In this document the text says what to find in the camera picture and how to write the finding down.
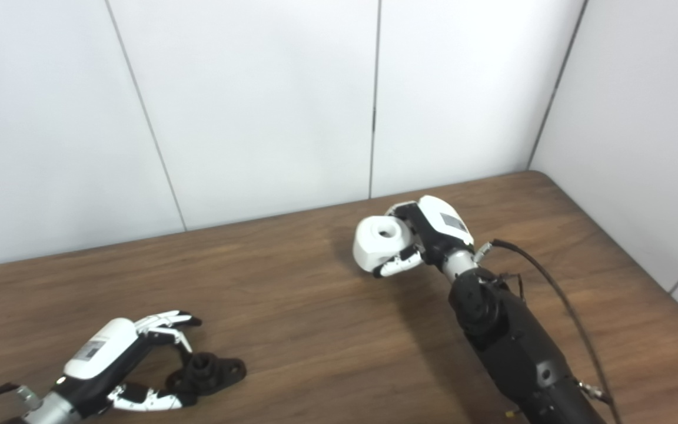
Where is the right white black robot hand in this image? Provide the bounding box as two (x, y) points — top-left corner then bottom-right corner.
(373, 195), (475, 279)

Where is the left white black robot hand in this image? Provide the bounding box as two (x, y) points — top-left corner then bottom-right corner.
(51, 310), (203, 416)

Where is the round white plastic piece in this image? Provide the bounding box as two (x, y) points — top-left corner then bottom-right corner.
(353, 215), (419, 273)

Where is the black flanged holder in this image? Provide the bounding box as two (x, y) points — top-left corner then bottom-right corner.
(165, 352), (247, 407)

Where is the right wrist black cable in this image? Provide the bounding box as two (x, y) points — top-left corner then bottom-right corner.
(473, 238), (623, 424)

